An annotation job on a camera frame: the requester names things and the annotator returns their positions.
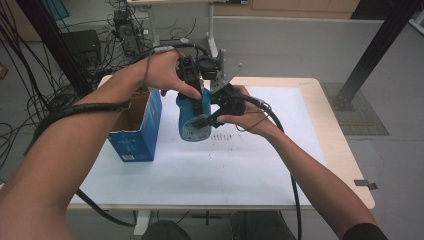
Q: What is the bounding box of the person's right knee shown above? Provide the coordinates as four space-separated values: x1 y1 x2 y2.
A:
229 210 298 240

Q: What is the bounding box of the black box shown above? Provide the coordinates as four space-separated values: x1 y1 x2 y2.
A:
61 29 103 68

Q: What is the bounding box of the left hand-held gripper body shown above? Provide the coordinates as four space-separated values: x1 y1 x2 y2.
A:
175 49 243 101

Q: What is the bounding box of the dark metal post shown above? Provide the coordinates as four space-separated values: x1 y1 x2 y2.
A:
14 0 95 99

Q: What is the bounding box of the wooden cabinet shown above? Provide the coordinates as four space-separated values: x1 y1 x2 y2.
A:
213 0 362 20

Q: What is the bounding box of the black sleeve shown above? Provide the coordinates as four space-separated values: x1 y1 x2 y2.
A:
342 222 390 240

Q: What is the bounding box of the person's left hand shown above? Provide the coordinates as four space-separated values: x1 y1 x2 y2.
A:
143 49 203 101

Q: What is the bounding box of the tangle of black floor cables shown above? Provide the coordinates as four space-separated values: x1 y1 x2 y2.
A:
0 0 201 169

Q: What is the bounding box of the blue cardboard box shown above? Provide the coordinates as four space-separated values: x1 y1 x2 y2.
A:
107 88 164 163

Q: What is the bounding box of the thick black gripper cable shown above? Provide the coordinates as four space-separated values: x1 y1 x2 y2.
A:
244 94 303 240
23 42 210 228

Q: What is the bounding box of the white paper sheet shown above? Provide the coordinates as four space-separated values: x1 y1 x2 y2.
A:
69 85 328 207

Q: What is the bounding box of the person's right hand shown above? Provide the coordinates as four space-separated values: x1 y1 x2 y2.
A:
216 84 278 138

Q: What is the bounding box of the grey metal bracket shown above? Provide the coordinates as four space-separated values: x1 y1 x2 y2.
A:
353 179 379 191

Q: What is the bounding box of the person's left knee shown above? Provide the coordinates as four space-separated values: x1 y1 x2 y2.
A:
141 219 193 240

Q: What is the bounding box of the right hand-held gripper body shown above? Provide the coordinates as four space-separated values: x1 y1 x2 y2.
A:
210 83 248 118

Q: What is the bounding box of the black metal stand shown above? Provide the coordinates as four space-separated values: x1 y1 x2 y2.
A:
328 0 424 113

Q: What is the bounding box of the teal board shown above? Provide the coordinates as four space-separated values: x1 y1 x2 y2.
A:
41 0 71 22

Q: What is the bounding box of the white table leg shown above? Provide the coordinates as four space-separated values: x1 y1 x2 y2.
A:
131 209 153 240

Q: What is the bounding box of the black computer tower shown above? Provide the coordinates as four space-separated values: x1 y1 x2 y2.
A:
112 9 145 58

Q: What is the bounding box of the white background table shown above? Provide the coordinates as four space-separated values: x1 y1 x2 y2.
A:
126 0 249 58

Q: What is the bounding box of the person's knee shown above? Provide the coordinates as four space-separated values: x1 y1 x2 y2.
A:
229 210 298 240
141 219 193 240

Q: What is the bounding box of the grey floor mat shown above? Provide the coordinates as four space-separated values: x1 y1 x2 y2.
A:
319 81 390 137

